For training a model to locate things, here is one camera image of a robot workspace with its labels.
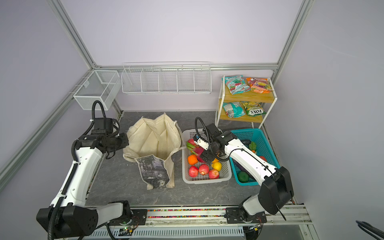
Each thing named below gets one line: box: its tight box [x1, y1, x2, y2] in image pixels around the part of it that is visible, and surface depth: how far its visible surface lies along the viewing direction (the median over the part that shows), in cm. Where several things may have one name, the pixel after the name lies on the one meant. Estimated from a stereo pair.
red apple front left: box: [188, 166, 199, 178], surface depth 86 cm
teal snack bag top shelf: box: [224, 75, 251, 95], surface depth 86 cm
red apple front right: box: [208, 168, 220, 180], surface depth 84 cm
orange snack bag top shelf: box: [246, 77, 273, 94], surface depth 84 cm
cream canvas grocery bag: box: [123, 113, 187, 190], surface depth 83 cm
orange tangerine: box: [187, 154, 198, 166], surface depth 88 cm
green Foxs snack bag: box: [242, 101, 267, 117], surface depth 98 cm
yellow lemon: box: [211, 161, 223, 172], surface depth 88 cm
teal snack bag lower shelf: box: [222, 101, 246, 118], surface depth 98 cm
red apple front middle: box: [198, 163, 210, 176], surface depth 86 cm
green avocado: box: [237, 171, 249, 183], surface depth 84 cm
